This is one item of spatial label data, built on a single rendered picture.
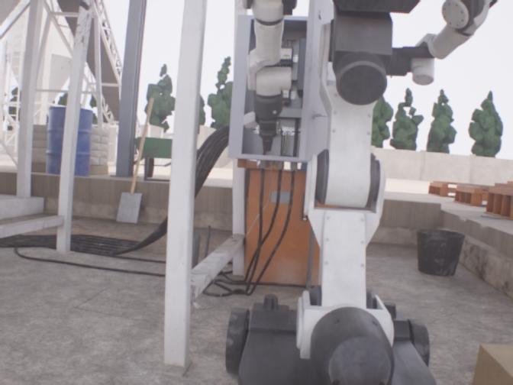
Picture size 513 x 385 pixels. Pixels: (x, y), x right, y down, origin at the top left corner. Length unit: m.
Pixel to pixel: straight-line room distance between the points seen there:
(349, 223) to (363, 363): 0.43
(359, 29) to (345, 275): 0.56
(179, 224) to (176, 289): 0.19
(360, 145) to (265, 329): 0.56
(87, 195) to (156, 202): 0.79
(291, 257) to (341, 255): 1.26
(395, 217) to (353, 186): 3.01
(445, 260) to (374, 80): 2.07
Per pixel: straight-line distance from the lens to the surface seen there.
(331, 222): 1.07
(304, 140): 1.33
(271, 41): 1.10
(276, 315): 1.24
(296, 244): 2.27
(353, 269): 1.03
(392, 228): 4.07
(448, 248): 2.87
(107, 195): 4.54
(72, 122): 2.79
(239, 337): 1.23
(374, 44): 0.99
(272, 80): 1.20
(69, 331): 1.66
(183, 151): 1.34
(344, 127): 1.08
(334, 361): 0.75
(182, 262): 1.31
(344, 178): 1.05
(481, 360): 1.41
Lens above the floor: 0.62
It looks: 5 degrees down
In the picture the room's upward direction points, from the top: 4 degrees clockwise
